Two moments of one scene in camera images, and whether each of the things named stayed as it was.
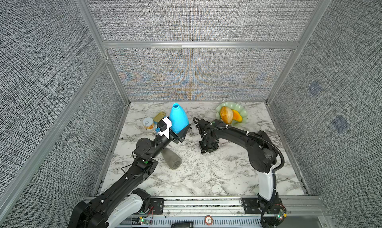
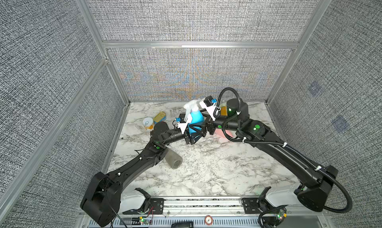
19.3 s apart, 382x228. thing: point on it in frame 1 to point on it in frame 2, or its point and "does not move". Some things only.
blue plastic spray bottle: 178,119 to 197,118
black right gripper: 205,150 to 212,125
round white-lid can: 148,123 does not move
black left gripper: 180,137 to 191,140
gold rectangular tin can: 159,117 does not move
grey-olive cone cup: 174,162 does not move
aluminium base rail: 301,212 does not move
